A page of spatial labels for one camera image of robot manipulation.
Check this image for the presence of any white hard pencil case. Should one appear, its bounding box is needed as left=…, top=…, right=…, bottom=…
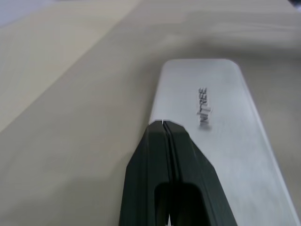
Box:
left=149, top=58, right=301, bottom=226

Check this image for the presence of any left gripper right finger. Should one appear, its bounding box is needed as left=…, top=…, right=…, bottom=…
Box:
left=164, top=121, right=238, bottom=226

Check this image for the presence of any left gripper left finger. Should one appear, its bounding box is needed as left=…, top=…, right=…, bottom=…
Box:
left=119, top=120, right=174, bottom=226

